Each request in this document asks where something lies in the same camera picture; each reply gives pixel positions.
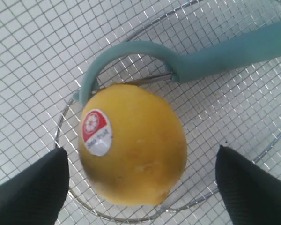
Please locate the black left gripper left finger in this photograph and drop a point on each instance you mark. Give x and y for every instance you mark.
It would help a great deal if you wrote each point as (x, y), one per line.
(36, 195)

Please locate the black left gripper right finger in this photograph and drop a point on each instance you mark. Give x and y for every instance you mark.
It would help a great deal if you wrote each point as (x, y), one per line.
(251, 195)

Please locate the yellow lemon with sticker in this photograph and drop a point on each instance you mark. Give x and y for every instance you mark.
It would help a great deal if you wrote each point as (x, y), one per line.
(131, 145)

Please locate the teal handled vegetable peeler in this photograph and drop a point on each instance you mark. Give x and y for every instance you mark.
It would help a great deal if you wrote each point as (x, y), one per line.
(249, 48)

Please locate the oval metal mesh basket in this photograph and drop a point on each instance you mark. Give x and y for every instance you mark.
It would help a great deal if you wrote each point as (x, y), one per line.
(46, 46)

